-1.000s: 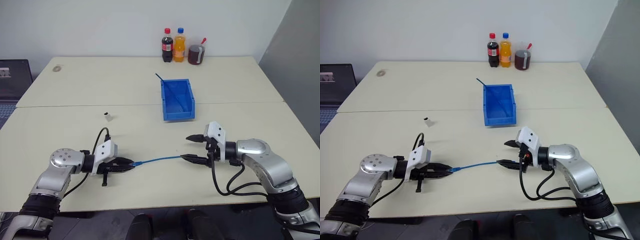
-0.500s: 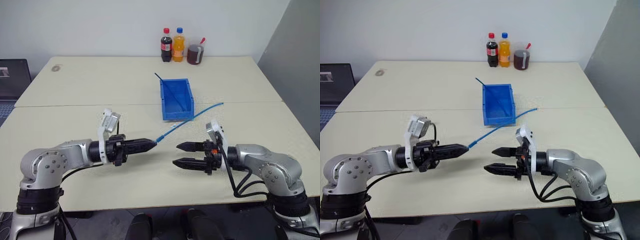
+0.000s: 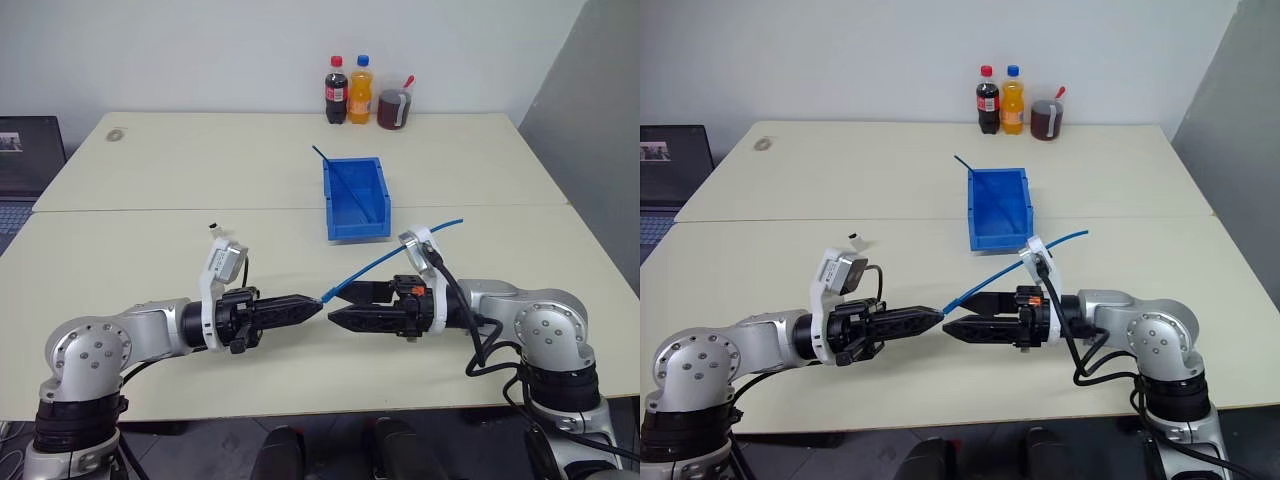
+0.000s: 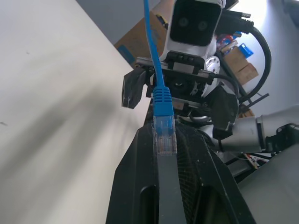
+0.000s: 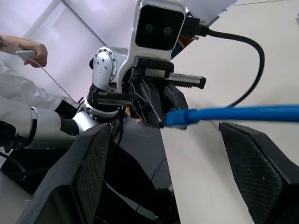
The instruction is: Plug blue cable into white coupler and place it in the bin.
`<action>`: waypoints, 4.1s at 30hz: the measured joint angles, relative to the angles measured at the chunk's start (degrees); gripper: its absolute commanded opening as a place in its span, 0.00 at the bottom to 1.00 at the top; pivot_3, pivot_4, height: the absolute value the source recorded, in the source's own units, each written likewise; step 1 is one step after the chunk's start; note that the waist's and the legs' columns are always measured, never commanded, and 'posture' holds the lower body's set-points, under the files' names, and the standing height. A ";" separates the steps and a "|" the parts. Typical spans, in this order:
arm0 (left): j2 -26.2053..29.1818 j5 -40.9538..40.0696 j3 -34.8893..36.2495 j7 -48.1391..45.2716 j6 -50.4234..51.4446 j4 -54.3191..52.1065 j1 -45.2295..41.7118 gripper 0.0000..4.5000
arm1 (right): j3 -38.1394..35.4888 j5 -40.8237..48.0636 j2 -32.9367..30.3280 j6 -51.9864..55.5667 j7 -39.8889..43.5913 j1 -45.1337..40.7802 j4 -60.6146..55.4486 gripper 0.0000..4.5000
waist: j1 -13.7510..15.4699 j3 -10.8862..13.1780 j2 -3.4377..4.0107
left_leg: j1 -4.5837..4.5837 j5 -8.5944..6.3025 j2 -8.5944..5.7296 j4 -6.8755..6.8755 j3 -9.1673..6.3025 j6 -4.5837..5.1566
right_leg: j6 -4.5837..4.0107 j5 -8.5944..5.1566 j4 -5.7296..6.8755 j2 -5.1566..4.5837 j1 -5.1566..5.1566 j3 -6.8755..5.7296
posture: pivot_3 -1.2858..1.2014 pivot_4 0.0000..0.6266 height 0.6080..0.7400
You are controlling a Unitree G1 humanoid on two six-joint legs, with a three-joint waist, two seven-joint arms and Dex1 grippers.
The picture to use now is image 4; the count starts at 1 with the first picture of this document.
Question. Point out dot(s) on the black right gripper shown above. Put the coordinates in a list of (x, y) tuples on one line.
[(184, 70)]

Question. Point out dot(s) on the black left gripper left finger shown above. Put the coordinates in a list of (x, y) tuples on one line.
[(135, 177)]

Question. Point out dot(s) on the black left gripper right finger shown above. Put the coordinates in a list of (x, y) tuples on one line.
[(210, 177)]

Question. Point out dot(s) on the silver robot torso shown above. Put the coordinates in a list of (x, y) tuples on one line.
[(273, 186)]

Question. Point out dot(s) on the large cardboard box blue print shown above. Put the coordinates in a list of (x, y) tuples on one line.
[(137, 42)]

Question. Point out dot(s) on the small brown cardboard box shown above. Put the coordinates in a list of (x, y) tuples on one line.
[(240, 65)]

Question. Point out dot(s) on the colourful snack packets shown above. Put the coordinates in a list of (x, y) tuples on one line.
[(225, 43)]

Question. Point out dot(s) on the blue plastic crate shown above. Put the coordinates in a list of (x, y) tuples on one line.
[(245, 50)]

